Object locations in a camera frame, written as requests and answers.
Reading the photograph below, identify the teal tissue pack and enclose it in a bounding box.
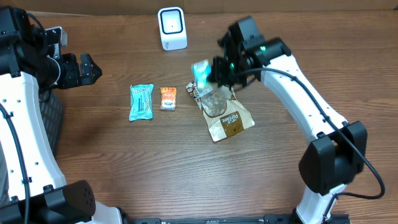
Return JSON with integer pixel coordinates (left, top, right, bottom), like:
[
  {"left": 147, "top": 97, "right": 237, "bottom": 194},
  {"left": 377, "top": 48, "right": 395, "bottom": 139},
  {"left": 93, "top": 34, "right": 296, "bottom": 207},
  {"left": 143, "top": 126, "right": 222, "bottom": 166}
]
[{"left": 192, "top": 60, "right": 211, "bottom": 89}]

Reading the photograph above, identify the brown white snack pouch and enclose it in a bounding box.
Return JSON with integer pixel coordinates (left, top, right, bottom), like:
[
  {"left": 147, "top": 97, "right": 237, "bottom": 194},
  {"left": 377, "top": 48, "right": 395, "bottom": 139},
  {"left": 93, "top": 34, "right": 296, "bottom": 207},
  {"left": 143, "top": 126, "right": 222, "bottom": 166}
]
[{"left": 186, "top": 82, "right": 255, "bottom": 142}]

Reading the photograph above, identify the teal long snack packet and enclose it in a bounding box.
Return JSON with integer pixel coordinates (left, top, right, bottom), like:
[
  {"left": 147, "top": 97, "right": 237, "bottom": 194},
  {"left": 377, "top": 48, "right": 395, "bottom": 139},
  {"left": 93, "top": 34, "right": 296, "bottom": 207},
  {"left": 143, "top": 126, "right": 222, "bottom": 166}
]
[{"left": 129, "top": 84, "right": 154, "bottom": 121}]

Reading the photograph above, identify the orange Kleenex tissue pack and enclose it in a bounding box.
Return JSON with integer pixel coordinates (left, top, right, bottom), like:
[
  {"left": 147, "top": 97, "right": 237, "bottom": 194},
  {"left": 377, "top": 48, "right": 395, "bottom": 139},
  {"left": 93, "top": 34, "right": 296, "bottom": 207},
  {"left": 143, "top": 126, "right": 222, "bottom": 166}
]
[{"left": 160, "top": 87, "right": 177, "bottom": 111}]

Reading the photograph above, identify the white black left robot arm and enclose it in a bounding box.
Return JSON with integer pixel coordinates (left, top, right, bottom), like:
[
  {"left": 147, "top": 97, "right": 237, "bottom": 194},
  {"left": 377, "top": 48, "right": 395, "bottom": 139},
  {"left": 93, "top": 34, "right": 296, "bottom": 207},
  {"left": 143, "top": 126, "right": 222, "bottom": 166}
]
[{"left": 1, "top": 6, "right": 129, "bottom": 223}]

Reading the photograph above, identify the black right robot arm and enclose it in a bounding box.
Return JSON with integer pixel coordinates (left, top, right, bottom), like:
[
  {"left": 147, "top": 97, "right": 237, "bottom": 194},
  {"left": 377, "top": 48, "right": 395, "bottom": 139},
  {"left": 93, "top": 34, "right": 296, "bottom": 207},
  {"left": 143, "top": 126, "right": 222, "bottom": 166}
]
[{"left": 208, "top": 17, "right": 368, "bottom": 223}]

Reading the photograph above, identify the white barcode scanner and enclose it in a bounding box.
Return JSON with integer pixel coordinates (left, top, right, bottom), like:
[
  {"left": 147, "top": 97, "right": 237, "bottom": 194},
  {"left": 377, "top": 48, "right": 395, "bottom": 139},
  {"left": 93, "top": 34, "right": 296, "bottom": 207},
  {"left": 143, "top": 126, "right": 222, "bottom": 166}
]
[{"left": 157, "top": 7, "right": 188, "bottom": 51}]

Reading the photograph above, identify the grey plastic mesh basket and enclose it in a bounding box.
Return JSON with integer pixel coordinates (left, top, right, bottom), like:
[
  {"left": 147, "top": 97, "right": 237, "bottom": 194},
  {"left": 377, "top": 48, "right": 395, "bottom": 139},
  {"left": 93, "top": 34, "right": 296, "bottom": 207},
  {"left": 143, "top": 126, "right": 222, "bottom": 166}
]
[{"left": 1, "top": 90, "right": 64, "bottom": 206}]

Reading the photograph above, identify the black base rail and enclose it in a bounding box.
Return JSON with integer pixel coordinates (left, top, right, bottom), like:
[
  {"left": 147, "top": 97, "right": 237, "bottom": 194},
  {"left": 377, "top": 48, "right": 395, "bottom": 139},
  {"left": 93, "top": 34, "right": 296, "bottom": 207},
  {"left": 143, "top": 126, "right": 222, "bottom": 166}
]
[{"left": 130, "top": 213, "right": 352, "bottom": 224}]

